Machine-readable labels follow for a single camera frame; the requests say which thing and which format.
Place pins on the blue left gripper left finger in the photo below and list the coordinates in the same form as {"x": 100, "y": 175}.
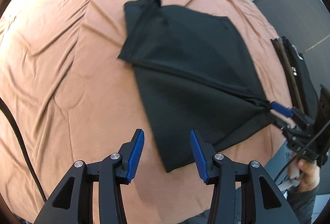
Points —
{"x": 131, "y": 154}

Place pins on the person right hand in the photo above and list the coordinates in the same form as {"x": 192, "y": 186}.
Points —
{"x": 311, "y": 177}

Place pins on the black mesh garment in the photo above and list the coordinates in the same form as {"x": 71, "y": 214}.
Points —
{"x": 194, "y": 72}

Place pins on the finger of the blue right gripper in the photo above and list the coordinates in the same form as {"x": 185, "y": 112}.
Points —
{"x": 282, "y": 119}
{"x": 282, "y": 109}

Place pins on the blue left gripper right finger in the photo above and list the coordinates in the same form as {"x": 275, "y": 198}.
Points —
{"x": 202, "y": 153}

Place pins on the orange-brown blanket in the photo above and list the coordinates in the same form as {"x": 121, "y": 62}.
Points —
{"x": 73, "y": 99}

